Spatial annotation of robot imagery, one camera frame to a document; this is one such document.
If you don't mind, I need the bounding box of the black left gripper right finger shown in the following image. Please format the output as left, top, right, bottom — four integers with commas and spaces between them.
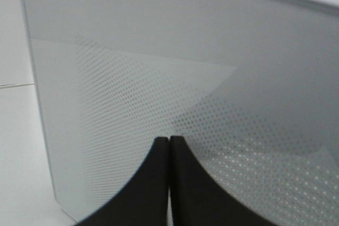
169, 136, 270, 225

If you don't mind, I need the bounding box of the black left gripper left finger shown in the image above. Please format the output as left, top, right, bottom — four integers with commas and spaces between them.
79, 137, 170, 225

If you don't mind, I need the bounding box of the white microwave door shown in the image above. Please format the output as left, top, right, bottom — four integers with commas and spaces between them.
21, 0, 338, 225

